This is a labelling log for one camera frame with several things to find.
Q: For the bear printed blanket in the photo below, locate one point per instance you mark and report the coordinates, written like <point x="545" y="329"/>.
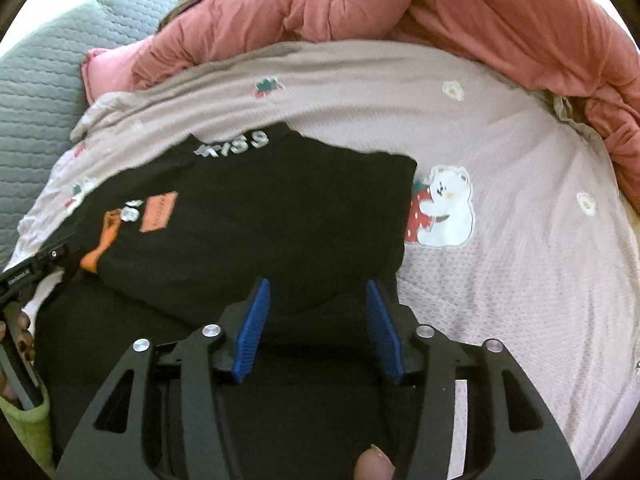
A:
<point x="500" y="285"/>

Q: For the pink pillow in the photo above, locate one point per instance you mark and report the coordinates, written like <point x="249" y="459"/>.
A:
<point x="105" y="70"/>

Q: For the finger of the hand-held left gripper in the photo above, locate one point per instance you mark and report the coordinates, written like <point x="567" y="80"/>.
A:
<point x="57" y="255"/>

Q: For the person's left hand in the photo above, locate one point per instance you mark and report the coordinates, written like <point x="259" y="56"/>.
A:
<point x="24" y="342"/>

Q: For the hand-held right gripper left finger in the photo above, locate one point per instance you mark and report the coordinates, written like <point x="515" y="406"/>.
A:
<point x="252" y="330"/>

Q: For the person's left forearm green sleeve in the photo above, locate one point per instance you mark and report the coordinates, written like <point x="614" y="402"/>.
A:
<point x="27" y="432"/>

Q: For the person's right hand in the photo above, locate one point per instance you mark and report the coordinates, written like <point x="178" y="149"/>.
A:
<point x="372" y="465"/>

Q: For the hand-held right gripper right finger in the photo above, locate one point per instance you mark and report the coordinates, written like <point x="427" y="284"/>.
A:
<point x="384" y="332"/>

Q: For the black printed t-shirt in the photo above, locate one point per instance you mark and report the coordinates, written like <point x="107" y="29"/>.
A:
<point x="275" y="210"/>

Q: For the pink quilt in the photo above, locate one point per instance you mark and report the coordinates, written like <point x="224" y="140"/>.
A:
<point x="450" y="5"/>

